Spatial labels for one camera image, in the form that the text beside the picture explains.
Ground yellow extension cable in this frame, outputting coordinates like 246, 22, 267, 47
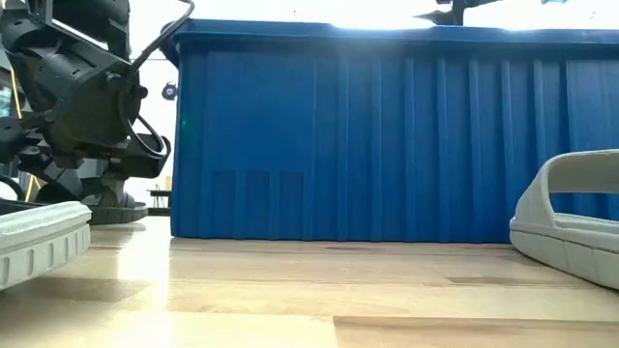
10, 70, 24, 120
24, 174, 41, 202

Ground blue plastic bin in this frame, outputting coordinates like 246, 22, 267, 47
161, 18, 619, 244

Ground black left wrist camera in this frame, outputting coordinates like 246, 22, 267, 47
111, 132, 173, 180

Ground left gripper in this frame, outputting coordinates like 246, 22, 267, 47
0, 23, 146, 209

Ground small dark side table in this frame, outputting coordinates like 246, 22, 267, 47
146, 176, 173, 218

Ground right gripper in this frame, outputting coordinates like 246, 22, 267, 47
415, 0, 502, 26

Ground black-framed glass wall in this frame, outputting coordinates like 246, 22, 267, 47
0, 57, 30, 194

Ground black aluminium table frame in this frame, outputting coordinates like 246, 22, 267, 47
0, 200, 47, 218

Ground black slide sandal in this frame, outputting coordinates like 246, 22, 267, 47
36, 190, 149, 226

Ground grey slide sandal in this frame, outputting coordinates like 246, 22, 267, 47
0, 200, 93, 291
509, 149, 619, 291

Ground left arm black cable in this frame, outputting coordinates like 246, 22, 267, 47
120, 0, 196, 159

